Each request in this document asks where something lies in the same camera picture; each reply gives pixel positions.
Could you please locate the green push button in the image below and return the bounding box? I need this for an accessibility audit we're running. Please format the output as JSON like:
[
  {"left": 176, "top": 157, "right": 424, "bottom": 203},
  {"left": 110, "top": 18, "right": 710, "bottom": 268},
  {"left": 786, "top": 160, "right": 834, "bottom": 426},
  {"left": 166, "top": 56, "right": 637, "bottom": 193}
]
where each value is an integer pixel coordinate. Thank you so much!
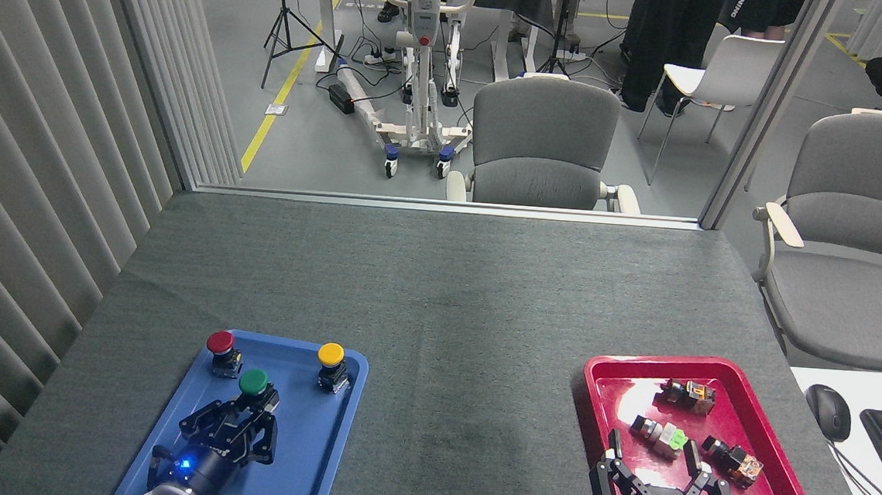
[{"left": 236, "top": 368, "right": 282, "bottom": 423}]

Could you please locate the red push button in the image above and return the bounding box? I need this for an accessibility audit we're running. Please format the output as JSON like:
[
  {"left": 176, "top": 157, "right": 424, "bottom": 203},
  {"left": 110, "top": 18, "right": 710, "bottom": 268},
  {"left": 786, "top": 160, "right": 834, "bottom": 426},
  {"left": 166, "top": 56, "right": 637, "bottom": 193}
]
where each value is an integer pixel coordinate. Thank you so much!
[{"left": 204, "top": 330, "right": 245, "bottom": 380}]

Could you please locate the yellow push button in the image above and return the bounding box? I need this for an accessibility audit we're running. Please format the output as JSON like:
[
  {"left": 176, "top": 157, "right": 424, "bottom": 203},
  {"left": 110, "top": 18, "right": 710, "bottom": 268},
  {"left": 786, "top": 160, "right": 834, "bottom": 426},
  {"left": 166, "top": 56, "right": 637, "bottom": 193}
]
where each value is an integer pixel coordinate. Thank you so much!
[{"left": 314, "top": 342, "right": 354, "bottom": 396}]

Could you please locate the blue plastic tray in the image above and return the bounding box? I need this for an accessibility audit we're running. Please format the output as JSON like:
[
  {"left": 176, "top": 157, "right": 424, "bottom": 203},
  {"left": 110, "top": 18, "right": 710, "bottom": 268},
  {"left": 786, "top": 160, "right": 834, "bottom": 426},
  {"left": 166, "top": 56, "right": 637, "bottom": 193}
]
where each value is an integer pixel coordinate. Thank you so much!
[{"left": 109, "top": 321, "right": 372, "bottom": 495}]

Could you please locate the black computer mouse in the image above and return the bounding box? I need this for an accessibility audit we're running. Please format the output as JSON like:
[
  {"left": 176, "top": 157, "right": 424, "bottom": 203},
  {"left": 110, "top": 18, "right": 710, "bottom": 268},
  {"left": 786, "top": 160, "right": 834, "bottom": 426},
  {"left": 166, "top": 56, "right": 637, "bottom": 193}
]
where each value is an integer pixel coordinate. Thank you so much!
[{"left": 802, "top": 383, "right": 854, "bottom": 444}]

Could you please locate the grey chair with cream armrests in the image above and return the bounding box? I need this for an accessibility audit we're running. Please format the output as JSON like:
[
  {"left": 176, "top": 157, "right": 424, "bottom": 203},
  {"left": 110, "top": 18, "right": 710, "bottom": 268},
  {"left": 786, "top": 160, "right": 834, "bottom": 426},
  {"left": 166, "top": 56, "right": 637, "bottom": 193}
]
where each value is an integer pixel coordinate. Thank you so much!
[
  {"left": 444, "top": 70, "right": 650, "bottom": 215},
  {"left": 742, "top": 105, "right": 882, "bottom": 373}
]

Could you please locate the black power adapter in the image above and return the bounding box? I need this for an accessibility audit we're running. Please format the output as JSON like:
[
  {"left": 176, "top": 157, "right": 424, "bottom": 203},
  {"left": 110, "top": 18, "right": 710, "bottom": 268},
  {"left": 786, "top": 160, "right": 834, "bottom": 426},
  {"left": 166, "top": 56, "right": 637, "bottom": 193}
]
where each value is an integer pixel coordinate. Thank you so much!
[{"left": 326, "top": 83, "right": 357, "bottom": 115}]

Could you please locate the black tripod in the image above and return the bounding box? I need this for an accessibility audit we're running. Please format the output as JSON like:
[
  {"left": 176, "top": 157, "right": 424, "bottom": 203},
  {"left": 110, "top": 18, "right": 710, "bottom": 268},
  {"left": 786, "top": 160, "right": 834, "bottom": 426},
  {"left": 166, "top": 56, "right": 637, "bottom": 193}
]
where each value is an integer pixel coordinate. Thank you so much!
[
  {"left": 260, "top": 0, "right": 346, "bottom": 95},
  {"left": 534, "top": 0, "right": 583, "bottom": 79}
]

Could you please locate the white plastic chair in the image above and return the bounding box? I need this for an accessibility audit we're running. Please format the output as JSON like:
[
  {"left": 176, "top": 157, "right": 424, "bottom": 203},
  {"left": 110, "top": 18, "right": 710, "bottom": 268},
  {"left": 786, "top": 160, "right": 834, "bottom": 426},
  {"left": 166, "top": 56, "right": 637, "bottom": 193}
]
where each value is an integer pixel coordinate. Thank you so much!
[{"left": 634, "top": 29, "right": 786, "bottom": 195}]

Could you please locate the white stand on wheels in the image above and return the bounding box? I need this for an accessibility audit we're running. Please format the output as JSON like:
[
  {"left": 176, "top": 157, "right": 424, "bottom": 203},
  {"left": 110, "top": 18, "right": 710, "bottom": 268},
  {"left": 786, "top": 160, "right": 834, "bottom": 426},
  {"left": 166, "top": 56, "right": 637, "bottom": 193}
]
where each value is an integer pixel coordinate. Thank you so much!
[{"left": 330, "top": 0, "right": 484, "bottom": 184}]

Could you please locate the person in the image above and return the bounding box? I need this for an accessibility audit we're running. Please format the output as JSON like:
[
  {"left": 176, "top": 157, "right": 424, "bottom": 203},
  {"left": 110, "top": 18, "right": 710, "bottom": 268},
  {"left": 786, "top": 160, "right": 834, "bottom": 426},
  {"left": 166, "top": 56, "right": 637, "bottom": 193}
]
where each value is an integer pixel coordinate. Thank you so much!
[
  {"left": 716, "top": 0, "right": 808, "bottom": 43},
  {"left": 617, "top": 0, "right": 739, "bottom": 121}
]

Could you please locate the green and silver switch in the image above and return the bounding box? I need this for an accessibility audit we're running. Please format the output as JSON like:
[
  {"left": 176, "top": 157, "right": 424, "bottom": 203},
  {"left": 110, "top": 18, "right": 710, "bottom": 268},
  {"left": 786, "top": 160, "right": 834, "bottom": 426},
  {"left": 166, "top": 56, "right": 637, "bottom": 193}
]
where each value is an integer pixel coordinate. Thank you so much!
[{"left": 627, "top": 414, "right": 690, "bottom": 461}]

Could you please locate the black switch with orange block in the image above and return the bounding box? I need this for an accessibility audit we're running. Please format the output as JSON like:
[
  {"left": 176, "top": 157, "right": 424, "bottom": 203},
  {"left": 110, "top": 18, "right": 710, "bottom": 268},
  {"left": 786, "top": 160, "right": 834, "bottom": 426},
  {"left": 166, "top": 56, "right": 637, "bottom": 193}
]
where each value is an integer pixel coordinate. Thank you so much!
[{"left": 698, "top": 435, "right": 766, "bottom": 490}]

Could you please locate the black and orange switch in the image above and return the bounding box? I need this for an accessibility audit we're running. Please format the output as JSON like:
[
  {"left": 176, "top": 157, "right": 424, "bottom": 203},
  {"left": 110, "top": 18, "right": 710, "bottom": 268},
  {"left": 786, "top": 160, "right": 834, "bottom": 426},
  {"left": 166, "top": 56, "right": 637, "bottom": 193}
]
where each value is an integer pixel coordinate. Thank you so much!
[{"left": 658, "top": 377, "right": 717, "bottom": 418}]

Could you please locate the silver post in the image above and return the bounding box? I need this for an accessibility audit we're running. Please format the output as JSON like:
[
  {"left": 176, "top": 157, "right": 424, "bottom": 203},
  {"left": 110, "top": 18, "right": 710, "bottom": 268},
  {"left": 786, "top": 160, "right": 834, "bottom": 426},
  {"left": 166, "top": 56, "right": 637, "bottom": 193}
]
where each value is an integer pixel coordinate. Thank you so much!
[{"left": 698, "top": 0, "right": 847, "bottom": 238}]

